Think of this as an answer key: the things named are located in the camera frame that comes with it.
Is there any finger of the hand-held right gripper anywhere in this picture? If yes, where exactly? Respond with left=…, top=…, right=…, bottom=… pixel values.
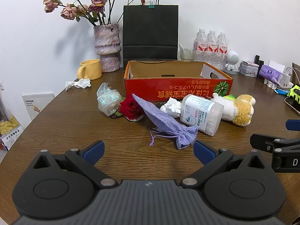
left=250, top=133, right=300, bottom=154
left=285, top=119, right=300, bottom=131

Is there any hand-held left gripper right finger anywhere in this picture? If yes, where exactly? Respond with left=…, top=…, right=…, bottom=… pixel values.
left=180, top=140, right=267, bottom=189

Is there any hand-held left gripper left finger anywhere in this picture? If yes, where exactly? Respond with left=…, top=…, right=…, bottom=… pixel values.
left=33, top=140, right=118, bottom=189

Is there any white plastic jar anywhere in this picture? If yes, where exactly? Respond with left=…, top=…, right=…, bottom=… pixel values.
left=180, top=94, right=224, bottom=136

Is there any white and tan plush toy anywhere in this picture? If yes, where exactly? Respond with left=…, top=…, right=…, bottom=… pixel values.
left=211, top=92, right=256, bottom=127

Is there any purple drawstring pouch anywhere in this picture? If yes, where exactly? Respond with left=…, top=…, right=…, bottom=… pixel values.
left=132, top=94, right=198, bottom=150

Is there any iridescent plastic bag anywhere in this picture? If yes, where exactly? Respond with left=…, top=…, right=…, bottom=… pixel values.
left=97, top=82, right=122, bottom=116

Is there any large white tissue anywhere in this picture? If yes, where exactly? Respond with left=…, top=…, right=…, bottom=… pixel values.
left=160, top=98, right=183, bottom=118

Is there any red rose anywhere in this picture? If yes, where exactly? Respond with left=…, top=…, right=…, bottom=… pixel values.
left=118, top=94, right=144, bottom=122

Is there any orange cardboard box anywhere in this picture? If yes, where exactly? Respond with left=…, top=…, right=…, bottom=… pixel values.
left=124, top=60, right=234, bottom=102

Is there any neon yellow black glove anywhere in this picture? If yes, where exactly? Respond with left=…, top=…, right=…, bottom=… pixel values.
left=286, top=84, right=300, bottom=99

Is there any purple tissue pack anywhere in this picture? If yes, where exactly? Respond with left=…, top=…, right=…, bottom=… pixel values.
left=258, top=60, right=286, bottom=85

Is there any small crumpled white tissue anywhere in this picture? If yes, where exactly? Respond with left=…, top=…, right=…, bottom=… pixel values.
left=65, top=78, right=91, bottom=91

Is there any grey tin box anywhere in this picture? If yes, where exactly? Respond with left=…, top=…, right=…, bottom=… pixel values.
left=238, top=62, right=259, bottom=77

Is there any yellow mug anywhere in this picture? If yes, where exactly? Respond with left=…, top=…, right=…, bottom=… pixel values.
left=77, top=59, right=103, bottom=80

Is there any box of yellow packets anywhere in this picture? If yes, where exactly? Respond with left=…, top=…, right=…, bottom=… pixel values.
left=0, top=116, right=23, bottom=151

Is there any white robot figurine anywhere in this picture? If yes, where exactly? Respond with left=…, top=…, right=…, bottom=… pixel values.
left=224, top=50, right=240, bottom=75

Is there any clear glass cup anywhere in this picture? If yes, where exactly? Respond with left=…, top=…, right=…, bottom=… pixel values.
left=178, top=44, right=195, bottom=61

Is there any clear water bottle red label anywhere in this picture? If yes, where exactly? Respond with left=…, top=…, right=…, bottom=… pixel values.
left=206, top=30, right=219, bottom=67
left=193, top=28, right=208, bottom=64
left=217, top=31, right=229, bottom=70

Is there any mottled purple ceramic vase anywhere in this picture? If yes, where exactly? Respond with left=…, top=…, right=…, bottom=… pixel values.
left=93, top=23, right=122, bottom=73

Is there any spoon in glass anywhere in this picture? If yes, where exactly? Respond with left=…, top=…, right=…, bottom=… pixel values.
left=179, top=44, right=188, bottom=59

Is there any black paper bag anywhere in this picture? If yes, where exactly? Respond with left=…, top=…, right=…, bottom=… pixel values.
left=116, top=0, right=179, bottom=61

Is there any dried pink rose bouquet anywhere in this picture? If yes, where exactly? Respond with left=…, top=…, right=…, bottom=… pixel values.
left=43, top=0, right=125, bottom=27

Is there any white cable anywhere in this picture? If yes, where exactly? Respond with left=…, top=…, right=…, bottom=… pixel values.
left=284, top=67, right=300, bottom=76

